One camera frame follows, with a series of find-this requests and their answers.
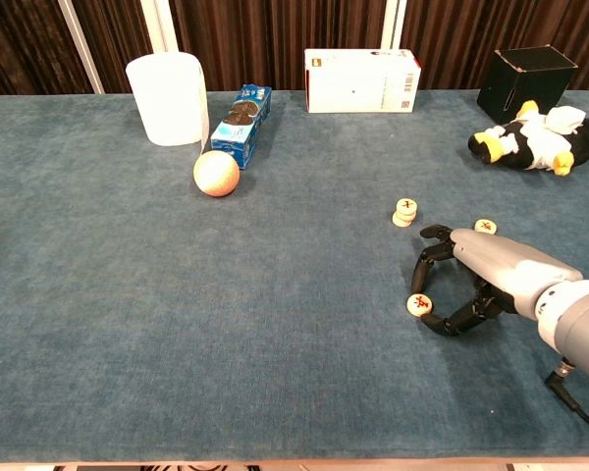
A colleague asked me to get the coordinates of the teal table cloth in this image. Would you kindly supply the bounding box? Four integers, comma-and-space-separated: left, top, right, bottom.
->
0, 88, 589, 465

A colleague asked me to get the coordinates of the black cube box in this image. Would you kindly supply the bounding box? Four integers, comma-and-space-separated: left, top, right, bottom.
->
476, 44, 579, 125

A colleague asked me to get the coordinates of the dark brown curtain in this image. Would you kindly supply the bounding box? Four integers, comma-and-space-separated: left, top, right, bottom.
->
0, 0, 589, 95

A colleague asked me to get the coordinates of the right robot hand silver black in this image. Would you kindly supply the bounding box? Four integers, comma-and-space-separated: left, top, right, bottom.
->
410, 223, 585, 339

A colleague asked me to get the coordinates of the white cardboard box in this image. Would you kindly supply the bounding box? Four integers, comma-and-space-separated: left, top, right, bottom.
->
303, 47, 422, 115

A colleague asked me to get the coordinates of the white toilet paper roll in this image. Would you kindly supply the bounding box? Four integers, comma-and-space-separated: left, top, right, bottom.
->
125, 51, 211, 147

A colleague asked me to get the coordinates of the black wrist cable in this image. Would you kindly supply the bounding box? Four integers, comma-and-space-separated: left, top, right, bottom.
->
544, 360, 589, 438

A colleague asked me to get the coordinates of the penguin plush toy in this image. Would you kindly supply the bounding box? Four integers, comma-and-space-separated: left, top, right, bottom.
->
466, 99, 589, 178

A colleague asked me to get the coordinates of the blue cookie box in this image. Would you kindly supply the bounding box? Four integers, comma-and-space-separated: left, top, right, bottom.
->
210, 83, 273, 171

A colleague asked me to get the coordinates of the orange ball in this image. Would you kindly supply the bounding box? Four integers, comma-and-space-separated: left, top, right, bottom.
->
192, 149, 241, 198

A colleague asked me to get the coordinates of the white metal frame post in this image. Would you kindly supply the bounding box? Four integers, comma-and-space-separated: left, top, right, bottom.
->
57, 0, 106, 95
139, 0, 181, 55
381, 0, 408, 52

